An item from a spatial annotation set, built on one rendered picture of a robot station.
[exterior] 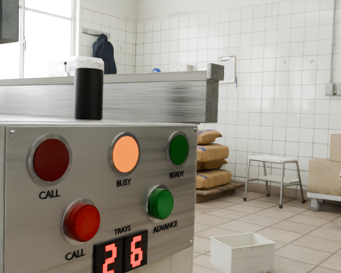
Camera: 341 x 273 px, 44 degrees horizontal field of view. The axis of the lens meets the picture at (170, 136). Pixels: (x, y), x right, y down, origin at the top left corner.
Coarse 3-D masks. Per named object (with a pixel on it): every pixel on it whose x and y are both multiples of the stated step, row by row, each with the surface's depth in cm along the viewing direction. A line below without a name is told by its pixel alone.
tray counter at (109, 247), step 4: (112, 244) 37; (108, 248) 37; (112, 248) 37; (104, 252) 36; (104, 256) 36; (112, 256) 37; (104, 260) 36; (108, 260) 37; (112, 260) 37; (104, 264) 36; (112, 264) 37; (104, 268) 37; (112, 268) 37; (104, 272) 37; (108, 272) 37; (112, 272) 37
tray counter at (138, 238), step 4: (140, 236) 40; (136, 240) 40; (140, 240) 40; (132, 244) 39; (140, 244) 40; (132, 248) 39; (140, 248) 40; (136, 252) 40; (140, 252) 40; (132, 256) 39; (140, 256) 40; (132, 260) 39; (140, 260) 40; (136, 264) 40
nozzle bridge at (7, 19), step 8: (0, 0) 105; (8, 0) 106; (16, 0) 108; (0, 8) 105; (8, 8) 106; (16, 8) 108; (0, 16) 105; (8, 16) 106; (16, 16) 108; (0, 24) 105; (8, 24) 106; (16, 24) 108; (0, 32) 106; (8, 32) 106; (16, 32) 108; (0, 40) 107; (8, 40) 107; (16, 40) 108
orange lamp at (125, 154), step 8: (128, 136) 38; (120, 144) 37; (128, 144) 38; (136, 144) 39; (120, 152) 37; (128, 152) 38; (136, 152) 39; (120, 160) 37; (128, 160) 38; (136, 160) 39; (120, 168) 37; (128, 168) 38
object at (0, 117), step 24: (96, 72) 46; (96, 96) 46; (0, 120) 32; (24, 120) 34; (48, 120) 37; (72, 120) 40; (96, 120) 43; (120, 120) 48; (144, 120) 53; (168, 264) 49; (192, 264) 54
